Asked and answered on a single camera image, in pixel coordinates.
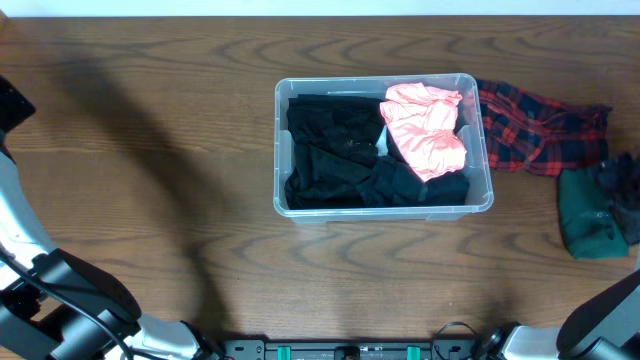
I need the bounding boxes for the white label sticker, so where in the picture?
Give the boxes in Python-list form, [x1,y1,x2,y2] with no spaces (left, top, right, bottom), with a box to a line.
[375,126,389,157]

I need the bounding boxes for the red black plaid shirt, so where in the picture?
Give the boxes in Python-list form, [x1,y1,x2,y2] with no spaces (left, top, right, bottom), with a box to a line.
[477,80,612,177]

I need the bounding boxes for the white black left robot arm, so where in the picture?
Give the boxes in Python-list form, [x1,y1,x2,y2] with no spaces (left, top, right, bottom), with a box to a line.
[1,147,225,360]

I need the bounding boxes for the large black garment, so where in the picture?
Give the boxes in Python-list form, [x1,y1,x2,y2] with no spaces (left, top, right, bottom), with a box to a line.
[285,94,403,210]

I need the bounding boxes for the dark navy garment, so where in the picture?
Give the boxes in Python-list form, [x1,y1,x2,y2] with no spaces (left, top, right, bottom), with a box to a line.
[356,156,470,208]

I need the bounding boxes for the dark green garment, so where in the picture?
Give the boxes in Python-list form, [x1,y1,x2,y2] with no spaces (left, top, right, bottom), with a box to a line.
[557,169,629,259]

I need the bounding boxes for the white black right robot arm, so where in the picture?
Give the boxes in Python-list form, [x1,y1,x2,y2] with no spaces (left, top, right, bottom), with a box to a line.
[473,153,639,359]

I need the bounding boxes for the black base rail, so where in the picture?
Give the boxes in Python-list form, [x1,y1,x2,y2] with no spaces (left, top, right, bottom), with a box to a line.
[223,339,478,360]

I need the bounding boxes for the clear plastic storage container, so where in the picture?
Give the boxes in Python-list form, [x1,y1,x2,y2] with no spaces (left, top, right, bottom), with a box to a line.
[273,73,494,224]

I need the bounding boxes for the pink garment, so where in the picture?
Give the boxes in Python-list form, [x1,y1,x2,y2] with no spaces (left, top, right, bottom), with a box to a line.
[380,83,467,182]

